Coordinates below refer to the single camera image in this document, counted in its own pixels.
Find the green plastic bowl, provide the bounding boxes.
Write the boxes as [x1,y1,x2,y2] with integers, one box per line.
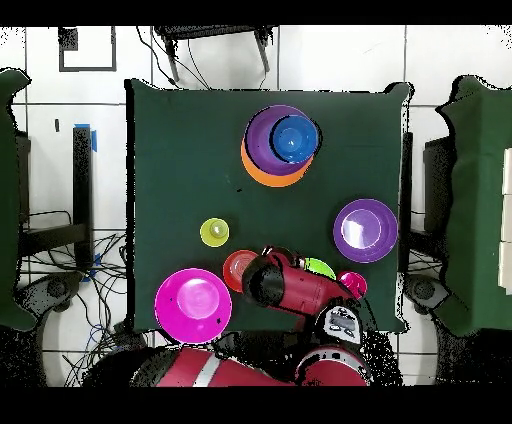
[303,257,337,281]

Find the green cloth side table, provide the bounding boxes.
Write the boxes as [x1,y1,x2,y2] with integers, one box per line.
[433,74,512,338]
[0,67,37,332]

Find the dark green table cloth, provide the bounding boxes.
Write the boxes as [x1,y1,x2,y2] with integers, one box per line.
[124,78,413,335]

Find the floor cable bundle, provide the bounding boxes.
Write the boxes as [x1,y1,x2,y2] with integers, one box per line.
[19,209,153,387]

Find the red plastic cup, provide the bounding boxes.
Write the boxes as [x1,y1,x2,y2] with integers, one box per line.
[337,270,368,299]

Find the yellow plastic cup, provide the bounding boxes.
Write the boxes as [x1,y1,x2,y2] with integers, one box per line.
[199,217,231,248]

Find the black metal stand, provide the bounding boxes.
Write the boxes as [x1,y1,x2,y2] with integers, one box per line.
[153,25,278,83]

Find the black power adapter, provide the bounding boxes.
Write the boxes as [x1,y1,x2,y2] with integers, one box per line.
[111,323,149,351]

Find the purple plastic bowl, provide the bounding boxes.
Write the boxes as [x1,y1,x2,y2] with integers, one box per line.
[332,198,399,264]
[242,104,317,177]

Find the white boxes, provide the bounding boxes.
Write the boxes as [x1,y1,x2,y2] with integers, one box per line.
[497,147,512,295]

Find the black floor stand base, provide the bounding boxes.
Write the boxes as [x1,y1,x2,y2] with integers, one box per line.
[403,273,451,315]
[15,271,85,317]

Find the blue plastic bowl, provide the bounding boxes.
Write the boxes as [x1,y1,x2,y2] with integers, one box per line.
[269,114,321,165]

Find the large yellow-orange plastic bowl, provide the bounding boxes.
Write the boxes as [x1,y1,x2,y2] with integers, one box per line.
[239,141,316,188]

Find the black table frame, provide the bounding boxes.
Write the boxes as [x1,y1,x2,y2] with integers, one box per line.
[399,131,453,277]
[15,124,98,273]

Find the large pink plastic bowl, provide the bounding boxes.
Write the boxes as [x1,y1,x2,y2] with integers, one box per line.
[154,267,233,345]

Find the red-orange plastic bowl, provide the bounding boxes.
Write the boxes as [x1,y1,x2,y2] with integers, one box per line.
[222,249,259,294]

